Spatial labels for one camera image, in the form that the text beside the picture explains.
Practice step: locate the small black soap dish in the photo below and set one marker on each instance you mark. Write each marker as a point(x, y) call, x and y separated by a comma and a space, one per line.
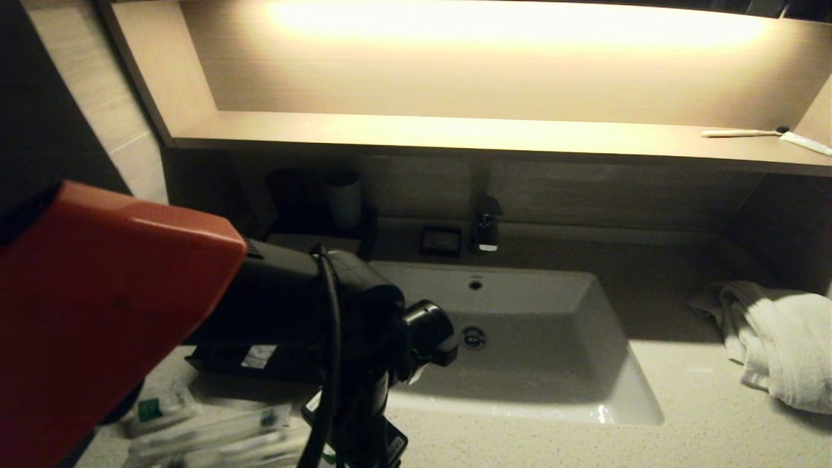
point(441, 241)

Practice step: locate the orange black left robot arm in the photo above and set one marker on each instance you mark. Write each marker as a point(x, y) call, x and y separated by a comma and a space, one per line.
point(117, 305)

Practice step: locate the white ceramic sink basin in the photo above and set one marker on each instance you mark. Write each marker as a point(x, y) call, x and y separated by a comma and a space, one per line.
point(552, 364)

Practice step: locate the clear sachet green label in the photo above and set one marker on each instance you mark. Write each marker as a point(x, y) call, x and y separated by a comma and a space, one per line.
point(156, 409)

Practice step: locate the chrome sink drain plug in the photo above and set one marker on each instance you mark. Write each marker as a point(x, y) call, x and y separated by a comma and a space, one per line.
point(474, 337)

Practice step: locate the grey plastic cup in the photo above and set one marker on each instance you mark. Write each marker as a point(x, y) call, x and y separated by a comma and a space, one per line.
point(343, 201)

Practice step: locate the white toothpaste tube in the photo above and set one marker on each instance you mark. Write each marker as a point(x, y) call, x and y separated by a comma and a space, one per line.
point(807, 143)

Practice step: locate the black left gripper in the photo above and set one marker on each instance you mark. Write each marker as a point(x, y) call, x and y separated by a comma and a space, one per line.
point(364, 429)

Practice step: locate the black amenity box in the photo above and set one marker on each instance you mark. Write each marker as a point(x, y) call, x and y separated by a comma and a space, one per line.
point(367, 234)

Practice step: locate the black box drawer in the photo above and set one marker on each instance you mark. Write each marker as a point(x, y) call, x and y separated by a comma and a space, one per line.
point(221, 361)

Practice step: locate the long clear wrapped toothbrush packet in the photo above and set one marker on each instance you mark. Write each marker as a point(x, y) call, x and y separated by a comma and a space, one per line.
point(221, 426)
point(247, 452)

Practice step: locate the white toothbrush dark head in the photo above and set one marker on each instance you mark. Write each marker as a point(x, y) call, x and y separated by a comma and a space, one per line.
point(734, 133)

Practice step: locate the chrome faucet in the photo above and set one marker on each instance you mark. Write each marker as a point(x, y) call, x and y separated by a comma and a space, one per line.
point(486, 227)

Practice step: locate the lit wooden wall shelf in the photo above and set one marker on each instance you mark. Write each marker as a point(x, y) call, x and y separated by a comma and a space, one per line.
point(455, 132)

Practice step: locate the white folded towel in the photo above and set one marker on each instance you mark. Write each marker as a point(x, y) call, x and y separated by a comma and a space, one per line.
point(786, 344)

